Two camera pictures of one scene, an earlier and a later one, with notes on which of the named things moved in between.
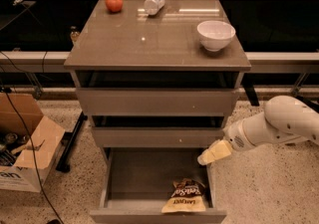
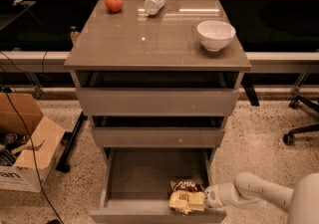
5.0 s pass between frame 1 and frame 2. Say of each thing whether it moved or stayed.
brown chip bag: moved
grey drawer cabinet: stayed
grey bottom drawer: stayed
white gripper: moved
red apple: stayed
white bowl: stayed
